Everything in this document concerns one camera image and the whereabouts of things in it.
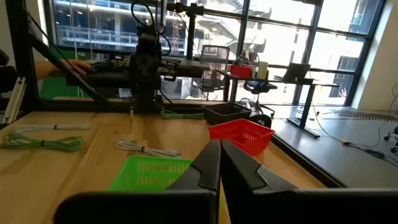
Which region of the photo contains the blue office chair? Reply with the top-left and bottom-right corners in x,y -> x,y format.
243,80 -> 279,118

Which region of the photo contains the person's forearm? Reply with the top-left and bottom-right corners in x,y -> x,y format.
34,60 -> 63,80

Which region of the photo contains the white cylinder container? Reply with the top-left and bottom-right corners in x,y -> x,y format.
256,61 -> 269,80

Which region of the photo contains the black standing desk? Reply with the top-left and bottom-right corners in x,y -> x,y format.
217,70 -> 340,139

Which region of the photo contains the black plastic basket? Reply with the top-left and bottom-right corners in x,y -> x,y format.
201,101 -> 253,126

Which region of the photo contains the green panel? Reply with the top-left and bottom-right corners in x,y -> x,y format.
39,46 -> 94,100

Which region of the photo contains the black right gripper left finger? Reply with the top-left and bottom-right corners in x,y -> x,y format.
52,139 -> 222,224

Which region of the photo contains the person's hand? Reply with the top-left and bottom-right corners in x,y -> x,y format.
60,58 -> 94,76

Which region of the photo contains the silver aluminium bracket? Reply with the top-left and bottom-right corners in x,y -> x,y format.
2,77 -> 27,125

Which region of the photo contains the black floor cable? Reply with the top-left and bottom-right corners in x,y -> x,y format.
310,93 -> 398,160

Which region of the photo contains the red plastic basket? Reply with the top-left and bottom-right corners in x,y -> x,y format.
207,118 -> 276,156

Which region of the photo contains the white cable bundle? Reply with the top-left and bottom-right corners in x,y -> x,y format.
114,139 -> 183,158
11,123 -> 91,131

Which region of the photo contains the green cable bundle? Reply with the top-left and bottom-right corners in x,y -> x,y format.
160,110 -> 206,120
0,133 -> 85,153

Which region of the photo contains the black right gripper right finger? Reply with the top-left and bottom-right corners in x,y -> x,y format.
220,139 -> 398,224

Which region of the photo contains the green plastic basket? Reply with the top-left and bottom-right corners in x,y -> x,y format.
108,154 -> 195,192

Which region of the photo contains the red box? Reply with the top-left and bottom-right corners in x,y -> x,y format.
229,64 -> 253,79

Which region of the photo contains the grey laptop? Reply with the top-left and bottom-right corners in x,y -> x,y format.
282,63 -> 312,82

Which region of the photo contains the grey desk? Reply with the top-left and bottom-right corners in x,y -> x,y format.
49,57 -> 215,90

